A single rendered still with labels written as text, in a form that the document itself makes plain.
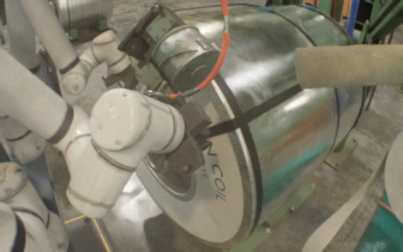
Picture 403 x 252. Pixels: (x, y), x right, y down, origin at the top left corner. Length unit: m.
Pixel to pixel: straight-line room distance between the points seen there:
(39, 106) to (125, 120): 0.18
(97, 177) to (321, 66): 0.33
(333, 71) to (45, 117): 0.42
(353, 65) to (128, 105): 0.27
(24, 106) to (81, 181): 0.16
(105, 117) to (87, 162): 0.08
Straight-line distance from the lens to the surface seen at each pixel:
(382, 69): 0.22
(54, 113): 0.47
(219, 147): 0.87
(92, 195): 0.41
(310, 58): 0.20
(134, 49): 0.78
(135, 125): 0.34
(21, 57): 1.09
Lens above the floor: 1.64
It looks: 38 degrees down
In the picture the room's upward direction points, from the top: 2 degrees clockwise
